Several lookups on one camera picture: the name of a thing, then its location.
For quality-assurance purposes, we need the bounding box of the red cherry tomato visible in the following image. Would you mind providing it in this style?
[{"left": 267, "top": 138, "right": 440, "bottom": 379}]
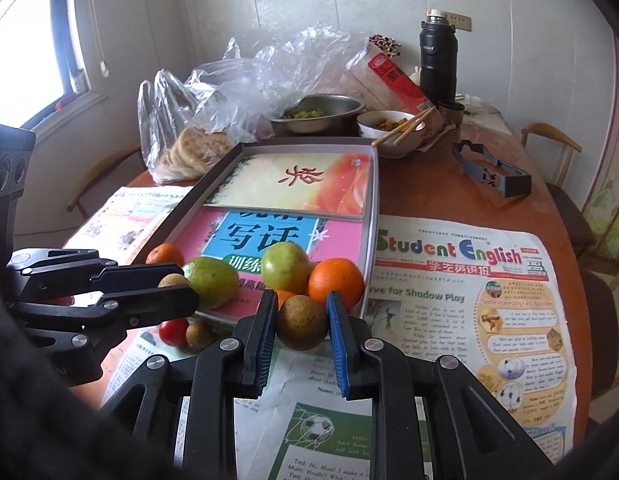
[{"left": 158, "top": 317, "right": 190, "bottom": 348}]

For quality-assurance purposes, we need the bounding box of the black thermos flask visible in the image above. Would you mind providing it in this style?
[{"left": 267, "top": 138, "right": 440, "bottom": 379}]
[{"left": 419, "top": 8, "right": 460, "bottom": 106}]

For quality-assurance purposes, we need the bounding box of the bundle of sticks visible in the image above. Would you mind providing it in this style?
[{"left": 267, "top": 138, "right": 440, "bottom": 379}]
[{"left": 369, "top": 35, "right": 401, "bottom": 59}]

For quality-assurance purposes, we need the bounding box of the grey cardboard box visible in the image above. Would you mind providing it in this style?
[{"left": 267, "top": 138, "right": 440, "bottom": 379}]
[{"left": 132, "top": 141, "right": 380, "bottom": 320}]

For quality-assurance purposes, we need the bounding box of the pink workbook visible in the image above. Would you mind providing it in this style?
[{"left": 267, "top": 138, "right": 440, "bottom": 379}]
[{"left": 182, "top": 205, "right": 371, "bottom": 313}]

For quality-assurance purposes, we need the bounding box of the plastic bag with flatbreads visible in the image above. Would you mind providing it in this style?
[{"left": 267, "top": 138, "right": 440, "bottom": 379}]
[{"left": 138, "top": 67, "right": 240, "bottom": 184}]

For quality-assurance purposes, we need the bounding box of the clear packet with red label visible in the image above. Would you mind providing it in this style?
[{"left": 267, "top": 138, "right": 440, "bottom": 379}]
[{"left": 345, "top": 42, "right": 443, "bottom": 121}]

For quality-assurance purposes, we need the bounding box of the yellow orange book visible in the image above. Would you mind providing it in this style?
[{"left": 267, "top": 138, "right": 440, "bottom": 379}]
[{"left": 206, "top": 152, "right": 373, "bottom": 221}]

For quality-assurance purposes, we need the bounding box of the large orange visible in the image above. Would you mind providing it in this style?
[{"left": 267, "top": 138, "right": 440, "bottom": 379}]
[{"left": 308, "top": 257, "right": 365, "bottom": 311}]

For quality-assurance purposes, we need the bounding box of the white bowl with food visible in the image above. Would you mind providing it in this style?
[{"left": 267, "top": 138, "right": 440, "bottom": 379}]
[{"left": 357, "top": 110, "right": 430, "bottom": 157}]

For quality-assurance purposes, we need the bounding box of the wooden armchair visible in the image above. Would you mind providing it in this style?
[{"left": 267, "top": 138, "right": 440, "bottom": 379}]
[
  {"left": 520, "top": 122, "right": 595, "bottom": 256},
  {"left": 66, "top": 142, "right": 146, "bottom": 211}
]

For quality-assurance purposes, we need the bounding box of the medium orange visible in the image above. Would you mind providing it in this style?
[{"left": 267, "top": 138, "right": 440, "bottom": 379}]
[{"left": 146, "top": 243, "right": 185, "bottom": 268}]

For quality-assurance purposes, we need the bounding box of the window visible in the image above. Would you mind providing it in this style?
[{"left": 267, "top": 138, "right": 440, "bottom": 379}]
[{"left": 0, "top": 0, "right": 110, "bottom": 131}]

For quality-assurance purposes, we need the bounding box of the large oval green fruit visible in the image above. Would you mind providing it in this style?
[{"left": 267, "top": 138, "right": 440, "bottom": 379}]
[{"left": 182, "top": 257, "right": 240, "bottom": 310}]

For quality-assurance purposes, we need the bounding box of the white picture newspaper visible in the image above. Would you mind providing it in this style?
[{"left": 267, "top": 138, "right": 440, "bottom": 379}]
[{"left": 79, "top": 187, "right": 192, "bottom": 263}]

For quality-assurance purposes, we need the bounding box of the steel bowl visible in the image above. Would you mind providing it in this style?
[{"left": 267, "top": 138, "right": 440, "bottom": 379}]
[{"left": 268, "top": 95, "right": 366, "bottom": 137}]

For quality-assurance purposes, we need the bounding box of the pink cartoon printed door panel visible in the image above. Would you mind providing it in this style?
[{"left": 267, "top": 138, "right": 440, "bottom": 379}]
[{"left": 582, "top": 35, "right": 619, "bottom": 223}]

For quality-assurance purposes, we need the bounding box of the crumpled clear plastic bag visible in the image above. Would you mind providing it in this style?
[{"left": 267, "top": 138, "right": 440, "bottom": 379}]
[{"left": 186, "top": 22, "right": 375, "bottom": 141}]

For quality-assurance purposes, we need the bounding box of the colourful student newspaper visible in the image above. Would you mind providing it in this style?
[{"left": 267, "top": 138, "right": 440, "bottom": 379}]
[{"left": 229, "top": 215, "right": 577, "bottom": 480}]

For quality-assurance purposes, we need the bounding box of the stack of flatbreads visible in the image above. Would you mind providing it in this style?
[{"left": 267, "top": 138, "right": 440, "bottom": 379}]
[{"left": 162, "top": 127, "right": 235, "bottom": 181}]

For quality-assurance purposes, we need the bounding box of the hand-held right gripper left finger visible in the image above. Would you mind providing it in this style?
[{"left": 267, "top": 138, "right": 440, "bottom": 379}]
[{"left": 96, "top": 289, "right": 280, "bottom": 480}]

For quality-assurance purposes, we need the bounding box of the round green fruit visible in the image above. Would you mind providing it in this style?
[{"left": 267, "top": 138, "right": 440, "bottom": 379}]
[{"left": 260, "top": 242, "right": 311, "bottom": 293}]

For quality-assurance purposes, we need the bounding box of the wooden chopstick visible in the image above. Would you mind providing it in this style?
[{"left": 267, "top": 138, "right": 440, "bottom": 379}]
[
  {"left": 389, "top": 119, "right": 429, "bottom": 145},
  {"left": 373, "top": 106, "right": 437, "bottom": 147}
]

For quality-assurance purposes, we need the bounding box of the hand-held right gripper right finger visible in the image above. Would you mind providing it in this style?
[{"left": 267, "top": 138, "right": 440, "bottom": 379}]
[{"left": 325, "top": 291, "right": 555, "bottom": 480}]

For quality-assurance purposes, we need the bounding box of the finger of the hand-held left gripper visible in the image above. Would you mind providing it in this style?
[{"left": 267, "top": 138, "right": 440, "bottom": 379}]
[
  {"left": 6, "top": 284, "right": 200, "bottom": 361},
  {"left": 6, "top": 247, "right": 184, "bottom": 293}
]

